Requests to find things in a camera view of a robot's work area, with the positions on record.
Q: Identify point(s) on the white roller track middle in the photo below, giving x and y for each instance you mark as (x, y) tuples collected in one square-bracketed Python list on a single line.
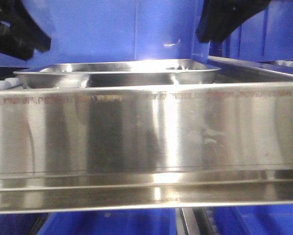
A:
[(283, 63)]

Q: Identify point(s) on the blue bin lower centre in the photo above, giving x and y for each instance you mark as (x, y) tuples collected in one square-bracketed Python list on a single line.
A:
[(117, 222)]

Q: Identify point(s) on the stacked blue bin lower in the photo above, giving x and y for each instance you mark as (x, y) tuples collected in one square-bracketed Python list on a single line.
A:
[(117, 30)]

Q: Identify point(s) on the blue bin lower shelf right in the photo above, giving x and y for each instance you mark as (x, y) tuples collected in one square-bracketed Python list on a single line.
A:
[(254, 220)]

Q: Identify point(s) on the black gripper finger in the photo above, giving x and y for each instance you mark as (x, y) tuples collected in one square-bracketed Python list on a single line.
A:
[(28, 28), (13, 32), (221, 17)]

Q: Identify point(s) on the blue bin far right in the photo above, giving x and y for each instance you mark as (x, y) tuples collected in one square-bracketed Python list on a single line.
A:
[(267, 36)]

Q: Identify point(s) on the silver metal tray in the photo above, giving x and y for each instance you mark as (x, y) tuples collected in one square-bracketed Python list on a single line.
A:
[(118, 74)]

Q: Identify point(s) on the steel shelf front beam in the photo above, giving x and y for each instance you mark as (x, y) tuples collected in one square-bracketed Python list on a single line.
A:
[(146, 147)]

